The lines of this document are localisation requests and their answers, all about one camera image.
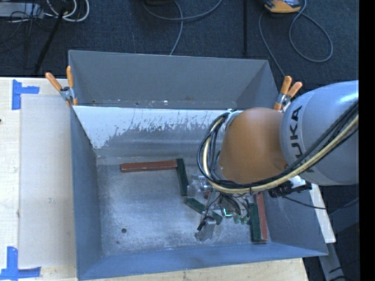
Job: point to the grey metal bin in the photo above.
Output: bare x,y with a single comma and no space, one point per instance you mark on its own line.
146,209

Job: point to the red-brown flat block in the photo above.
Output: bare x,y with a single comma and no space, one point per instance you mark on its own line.
148,166
262,215

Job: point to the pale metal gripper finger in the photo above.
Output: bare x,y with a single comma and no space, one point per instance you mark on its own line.
195,188
206,230

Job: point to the black cylinder on white bracket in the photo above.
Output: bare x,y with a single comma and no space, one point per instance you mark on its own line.
285,189

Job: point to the dark green flat block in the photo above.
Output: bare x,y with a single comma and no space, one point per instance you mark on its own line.
194,205
255,227
182,177

